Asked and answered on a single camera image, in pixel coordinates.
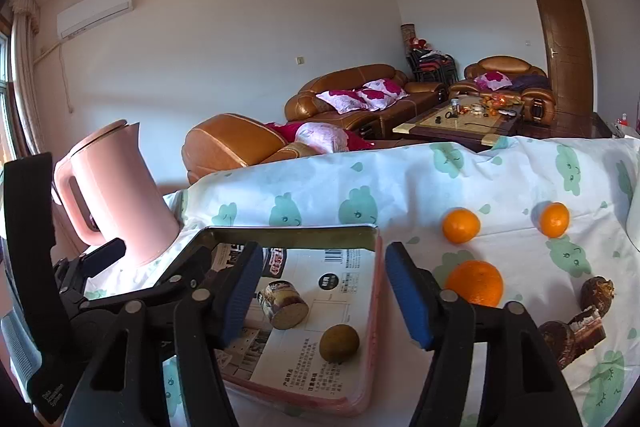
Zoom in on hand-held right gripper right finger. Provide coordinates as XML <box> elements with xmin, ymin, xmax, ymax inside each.
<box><xmin>384</xmin><ymin>241</ymin><xmax>585</xmax><ymax>427</ymax></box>

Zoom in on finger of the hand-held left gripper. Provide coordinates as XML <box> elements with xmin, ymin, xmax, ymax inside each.
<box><xmin>75</xmin><ymin>229</ymin><xmax>241</xmax><ymax>314</ymax></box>
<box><xmin>52</xmin><ymin>238</ymin><xmax>127</xmax><ymax>295</ymax></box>

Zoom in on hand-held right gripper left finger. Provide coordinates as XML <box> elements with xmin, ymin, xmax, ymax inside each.
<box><xmin>62</xmin><ymin>242</ymin><xmax>266</xmax><ymax>427</ymax></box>

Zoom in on large smooth orange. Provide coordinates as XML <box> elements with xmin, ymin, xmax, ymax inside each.
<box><xmin>444</xmin><ymin>260</ymin><xmax>504</xmax><ymax>308</ymax></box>

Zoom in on small tangerine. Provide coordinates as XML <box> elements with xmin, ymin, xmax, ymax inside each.
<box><xmin>442</xmin><ymin>208</ymin><xmax>482</xmax><ymax>244</ymax></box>
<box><xmin>540</xmin><ymin>202</ymin><xmax>571</xmax><ymax>239</ymax></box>

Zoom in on pink rectangular tin box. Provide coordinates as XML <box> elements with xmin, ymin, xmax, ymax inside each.
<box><xmin>167</xmin><ymin>226</ymin><xmax>386</xmax><ymax>418</ymax></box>

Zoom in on brown cake snack packet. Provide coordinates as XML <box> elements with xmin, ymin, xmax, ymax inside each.
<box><xmin>257</xmin><ymin>281</ymin><xmax>309</xmax><ymax>330</ymax></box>
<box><xmin>539</xmin><ymin>307</ymin><xmax>608</xmax><ymax>370</ymax></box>
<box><xmin>580</xmin><ymin>276</ymin><xmax>617</xmax><ymax>314</ymax></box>

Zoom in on pink electric kettle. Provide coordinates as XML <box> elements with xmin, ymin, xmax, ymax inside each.
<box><xmin>52</xmin><ymin>119</ymin><xmax>182</xmax><ymax>268</ymax></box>

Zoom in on printed paper sheet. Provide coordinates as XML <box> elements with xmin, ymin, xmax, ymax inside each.
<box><xmin>212</xmin><ymin>244</ymin><xmax>378</xmax><ymax>400</ymax></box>

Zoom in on brown kiwi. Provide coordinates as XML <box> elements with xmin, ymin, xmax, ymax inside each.
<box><xmin>319</xmin><ymin>324</ymin><xmax>361</xmax><ymax>364</ymax></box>

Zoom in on white green printed tablecloth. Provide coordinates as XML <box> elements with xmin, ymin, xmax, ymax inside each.
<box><xmin>82</xmin><ymin>136</ymin><xmax>640</xmax><ymax>427</ymax></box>

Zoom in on brown leather armchair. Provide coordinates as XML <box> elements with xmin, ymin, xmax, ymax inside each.
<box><xmin>462</xmin><ymin>55</ymin><xmax>556</xmax><ymax>125</ymax></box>
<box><xmin>181</xmin><ymin>112</ymin><xmax>373</xmax><ymax>185</ymax></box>

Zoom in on window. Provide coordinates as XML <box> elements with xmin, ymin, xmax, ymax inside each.
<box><xmin>0</xmin><ymin>22</ymin><xmax>21</xmax><ymax>168</ymax></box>

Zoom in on air conditioner pipe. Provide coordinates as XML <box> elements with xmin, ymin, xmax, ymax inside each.
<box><xmin>32</xmin><ymin>39</ymin><xmax>77</xmax><ymax>114</ymax></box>

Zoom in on beige window curtain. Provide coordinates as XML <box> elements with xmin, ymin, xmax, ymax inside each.
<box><xmin>9</xmin><ymin>0</ymin><xmax>45</xmax><ymax>158</ymax></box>

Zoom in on wooden coffee table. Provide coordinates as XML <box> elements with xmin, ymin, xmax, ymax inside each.
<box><xmin>392</xmin><ymin>94</ymin><xmax>526</xmax><ymax>151</ymax></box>

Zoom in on pale pink leaf pillow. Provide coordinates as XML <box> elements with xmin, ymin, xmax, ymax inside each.
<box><xmin>295</xmin><ymin>122</ymin><xmax>351</xmax><ymax>154</ymax></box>

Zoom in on white magenta floral pillow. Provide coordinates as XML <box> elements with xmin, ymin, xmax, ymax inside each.
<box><xmin>362</xmin><ymin>78</ymin><xmax>408</xmax><ymax>100</ymax></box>
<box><xmin>350</xmin><ymin>87</ymin><xmax>397</xmax><ymax>112</ymax></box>
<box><xmin>474</xmin><ymin>72</ymin><xmax>513</xmax><ymax>92</ymax></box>
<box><xmin>316</xmin><ymin>90</ymin><xmax>373</xmax><ymax>115</ymax></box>

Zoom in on assorted small tabletop items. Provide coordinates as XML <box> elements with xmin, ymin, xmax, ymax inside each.
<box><xmin>435</xmin><ymin>93</ymin><xmax>521</xmax><ymax>125</ymax></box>

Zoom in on brown leather three-seat sofa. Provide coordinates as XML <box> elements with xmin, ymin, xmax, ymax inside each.
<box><xmin>284</xmin><ymin>64</ymin><xmax>448</xmax><ymax>140</ymax></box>

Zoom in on stack of dark chairs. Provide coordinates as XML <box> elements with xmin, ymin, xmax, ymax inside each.
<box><xmin>406</xmin><ymin>49</ymin><xmax>458</xmax><ymax>84</ymax></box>

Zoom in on dark glossy low cabinet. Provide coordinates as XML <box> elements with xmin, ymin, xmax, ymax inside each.
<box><xmin>520</xmin><ymin>111</ymin><xmax>613</xmax><ymax>140</ymax></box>

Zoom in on dark purple cloth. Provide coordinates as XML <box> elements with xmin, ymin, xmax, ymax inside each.
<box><xmin>510</xmin><ymin>74</ymin><xmax>551</xmax><ymax>90</ymax></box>

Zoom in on brown wooden door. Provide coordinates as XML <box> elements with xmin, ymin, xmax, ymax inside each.
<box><xmin>531</xmin><ymin>0</ymin><xmax>596</xmax><ymax>118</ymax></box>

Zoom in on white wall air conditioner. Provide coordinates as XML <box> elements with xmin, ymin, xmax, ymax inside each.
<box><xmin>56</xmin><ymin>0</ymin><xmax>135</xmax><ymax>40</ymax></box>

